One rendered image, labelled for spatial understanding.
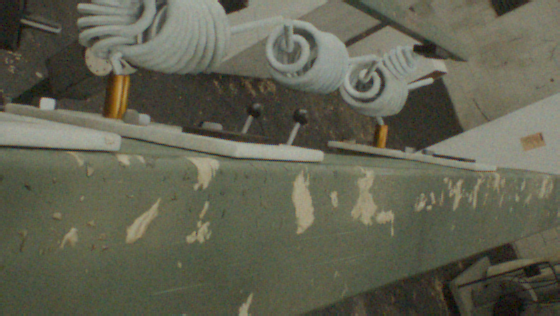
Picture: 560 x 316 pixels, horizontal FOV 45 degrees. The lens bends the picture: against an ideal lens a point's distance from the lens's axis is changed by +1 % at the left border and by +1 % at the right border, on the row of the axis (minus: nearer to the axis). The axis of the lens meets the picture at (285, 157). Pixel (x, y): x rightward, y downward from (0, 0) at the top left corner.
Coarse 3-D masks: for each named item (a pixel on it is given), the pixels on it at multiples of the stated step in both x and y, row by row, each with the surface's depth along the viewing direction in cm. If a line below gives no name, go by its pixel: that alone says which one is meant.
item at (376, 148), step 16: (400, 48) 84; (416, 48) 81; (432, 48) 80; (384, 64) 87; (400, 64) 83; (416, 64) 84; (384, 128) 87; (336, 144) 85; (352, 144) 84; (368, 144) 91; (384, 144) 87; (416, 160) 80; (432, 160) 78; (448, 160) 78
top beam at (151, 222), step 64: (0, 192) 22; (64, 192) 24; (128, 192) 27; (192, 192) 31; (256, 192) 35; (320, 192) 42; (384, 192) 51; (448, 192) 65; (512, 192) 90; (0, 256) 23; (64, 256) 25; (128, 256) 28; (192, 256) 32; (256, 256) 37; (320, 256) 43; (384, 256) 53; (448, 256) 69
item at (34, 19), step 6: (24, 12) 113; (30, 12) 113; (24, 18) 112; (30, 18) 113; (36, 18) 113; (42, 18) 114; (36, 24) 113; (42, 24) 113; (48, 24) 113; (54, 24) 114; (60, 24) 115
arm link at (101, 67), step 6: (96, 36) 157; (84, 48) 160; (90, 48) 158; (84, 54) 160; (90, 54) 159; (90, 60) 159; (96, 60) 159; (102, 60) 158; (108, 60) 157; (90, 66) 160; (96, 66) 159; (102, 66) 158; (108, 66) 158; (96, 72) 160; (102, 72) 159; (108, 72) 159
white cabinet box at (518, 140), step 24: (552, 96) 454; (504, 120) 469; (528, 120) 462; (552, 120) 454; (456, 144) 486; (480, 144) 478; (504, 144) 470; (528, 144) 462; (552, 144) 455; (528, 168) 463; (552, 168) 456
